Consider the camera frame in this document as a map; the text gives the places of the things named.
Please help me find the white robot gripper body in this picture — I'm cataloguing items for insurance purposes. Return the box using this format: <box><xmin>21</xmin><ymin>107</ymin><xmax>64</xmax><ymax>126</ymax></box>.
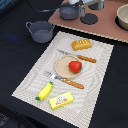
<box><xmin>68</xmin><ymin>0</ymin><xmax>104</xmax><ymax>10</ymax></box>

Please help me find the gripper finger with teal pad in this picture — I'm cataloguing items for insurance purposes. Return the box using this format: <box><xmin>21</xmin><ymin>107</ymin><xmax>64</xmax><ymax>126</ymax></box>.
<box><xmin>79</xmin><ymin>5</ymin><xmax>85</xmax><ymax>17</ymax></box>

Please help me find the blue-grey saucepan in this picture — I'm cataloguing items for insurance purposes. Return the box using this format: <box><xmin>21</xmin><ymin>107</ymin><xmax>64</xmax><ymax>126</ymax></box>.
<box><xmin>59</xmin><ymin>3</ymin><xmax>79</xmax><ymax>20</ymax></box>

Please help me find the orange toy bread loaf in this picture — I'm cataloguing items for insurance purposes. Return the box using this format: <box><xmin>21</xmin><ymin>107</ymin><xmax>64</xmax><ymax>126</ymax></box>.
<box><xmin>72</xmin><ymin>39</ymin><xmax>92</xmax><ymax>51</ymax></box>

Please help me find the red toy tomato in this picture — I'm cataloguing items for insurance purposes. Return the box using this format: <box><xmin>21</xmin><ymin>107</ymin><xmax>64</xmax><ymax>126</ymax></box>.
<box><xmin>68</xmin><ymin>61</ymin><xmax>82</xmax><ymax>73</ymax></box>

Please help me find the pink toy stove top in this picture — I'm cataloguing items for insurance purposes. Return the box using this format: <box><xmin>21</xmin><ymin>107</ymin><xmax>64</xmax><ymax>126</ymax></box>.
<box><xmin>49</xmin><ymin>1</ymin><xmax>128</xmax><ymax>43</ymax></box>

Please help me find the white bowl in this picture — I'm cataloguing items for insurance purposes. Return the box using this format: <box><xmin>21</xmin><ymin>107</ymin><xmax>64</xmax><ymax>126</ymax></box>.
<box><xmin>117</xmin><ymin>4</ymin><xmax>128</xmax><ymax>30</ymax></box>

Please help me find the round wooden plate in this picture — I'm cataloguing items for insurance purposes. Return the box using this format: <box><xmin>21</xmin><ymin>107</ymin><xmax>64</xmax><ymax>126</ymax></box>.
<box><xmin>55</xmin><ymin>55</ymin><xmax>78</xmax><ymax>78</ymax></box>

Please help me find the yellow toy banana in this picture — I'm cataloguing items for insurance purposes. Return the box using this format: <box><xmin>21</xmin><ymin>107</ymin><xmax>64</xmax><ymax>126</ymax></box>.
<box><xmin>36</xmin><ymin>82</ymin><xmax>53</xmax><ymax>101</ymax></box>

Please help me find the yellow toy butter box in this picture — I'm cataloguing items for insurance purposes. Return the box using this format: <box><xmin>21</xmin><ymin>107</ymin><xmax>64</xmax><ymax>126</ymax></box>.
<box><xmin>49</xmin><ymin>92</ymin><xmax>74</xmax><ymax>109</ymax></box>

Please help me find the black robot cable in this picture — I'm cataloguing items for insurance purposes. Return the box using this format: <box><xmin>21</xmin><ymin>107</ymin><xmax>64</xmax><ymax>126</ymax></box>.
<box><xmin>27</xmin><ymin>0</ymin><xmax>65</xmax><ymax>13</ymax></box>

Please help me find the blue-grey two-handled pot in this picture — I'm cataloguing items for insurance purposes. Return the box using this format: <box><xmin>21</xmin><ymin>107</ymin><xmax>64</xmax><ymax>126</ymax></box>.
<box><xmin>26</xmin><ymin>21</ymin><xmax>55</xmax><ymax>43</ymax></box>

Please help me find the toy knife wooden handle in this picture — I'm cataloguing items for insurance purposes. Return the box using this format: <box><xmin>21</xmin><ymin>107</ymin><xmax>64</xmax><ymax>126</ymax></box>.
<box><xmin>57</xmin><ymin>49</ymin><xmax>96</xmax><ymax>63</ymax></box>

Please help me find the toy fork wooden handle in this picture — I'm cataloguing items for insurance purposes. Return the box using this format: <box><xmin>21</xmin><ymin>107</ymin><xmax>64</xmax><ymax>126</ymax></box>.
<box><xmin>44</xmin><ymin>71</ymin><xmax>84</xmax><ymax>89</ymax></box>

